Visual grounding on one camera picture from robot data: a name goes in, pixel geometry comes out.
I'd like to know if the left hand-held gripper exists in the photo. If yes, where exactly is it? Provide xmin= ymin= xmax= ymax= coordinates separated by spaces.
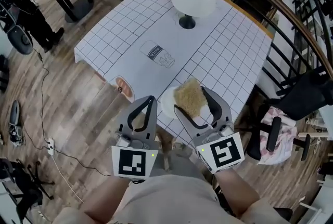
xmin=111 ymin=96 xmax=159 ymax=183

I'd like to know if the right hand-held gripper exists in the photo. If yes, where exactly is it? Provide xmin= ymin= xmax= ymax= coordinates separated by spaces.
xmin=173 ymin=86 xmax=246 ymax=175

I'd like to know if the yellow sponge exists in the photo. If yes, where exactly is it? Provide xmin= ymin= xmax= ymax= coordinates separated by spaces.
xmin=173 ymin=77 xmax=209 ymax=117

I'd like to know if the white round plate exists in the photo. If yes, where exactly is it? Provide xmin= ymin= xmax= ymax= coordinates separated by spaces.
xmin=160 ymin=86 xmax=212 ymax=127

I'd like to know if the person's left forearm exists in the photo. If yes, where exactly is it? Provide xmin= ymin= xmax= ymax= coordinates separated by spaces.
xmin=82 ymin=175 xmax=131 ymax=221

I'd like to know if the person's right forearm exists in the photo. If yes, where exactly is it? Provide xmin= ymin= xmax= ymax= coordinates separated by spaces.
xmin=215 ymin=167 xmax=261 ymax=216

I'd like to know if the wooden table leg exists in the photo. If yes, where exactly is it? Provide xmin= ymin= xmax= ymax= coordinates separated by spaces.
xmin=155 ymin=126 xmax=178 ymax=171

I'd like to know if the pink patterned cloth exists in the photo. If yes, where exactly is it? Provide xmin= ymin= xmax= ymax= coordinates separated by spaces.
xmin=260 ymin=107 xmax=298 ymax=166

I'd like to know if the person's beige shirt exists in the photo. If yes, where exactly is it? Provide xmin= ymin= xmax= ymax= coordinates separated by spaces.
xmin=52 ymin=173 xmax=287 ymax=224

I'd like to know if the white power strip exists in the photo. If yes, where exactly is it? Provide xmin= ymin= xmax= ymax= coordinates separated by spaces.
xmin=47 ymin=136 xmax=56 ymax=155

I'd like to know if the white grid tablecloth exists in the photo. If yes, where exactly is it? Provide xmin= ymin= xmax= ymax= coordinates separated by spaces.
xmin=74 ymin=0 xmax=273 ymax=147

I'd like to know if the black office chair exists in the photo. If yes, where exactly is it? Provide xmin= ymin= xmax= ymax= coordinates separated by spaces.
xmin=246 ymin=69 xmax=333 ymax=162

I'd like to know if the grey sneaker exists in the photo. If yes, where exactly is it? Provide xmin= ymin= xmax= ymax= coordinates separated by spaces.
xmin=9 ymin=124 xmax=26 ymax=147
xmin=9 ymin=100 xmax=21 ymax=125

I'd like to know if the black railing with wooden handrail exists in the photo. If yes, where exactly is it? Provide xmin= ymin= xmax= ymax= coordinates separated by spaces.
xmin=85 ymin=0 xmax=333 ymax=96

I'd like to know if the grey device with round disc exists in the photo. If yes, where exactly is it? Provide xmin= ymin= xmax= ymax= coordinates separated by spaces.
xmin=0 ymin=2 xmax=34 ymax=56

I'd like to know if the white floor cable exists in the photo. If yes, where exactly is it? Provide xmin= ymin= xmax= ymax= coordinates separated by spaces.
xmin=53 ymin=154 xmax=84 ymax=203

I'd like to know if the black floor cable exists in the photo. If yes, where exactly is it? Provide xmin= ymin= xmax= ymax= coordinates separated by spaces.
xmin=32 ymin=46 xmax=112 ymax=177

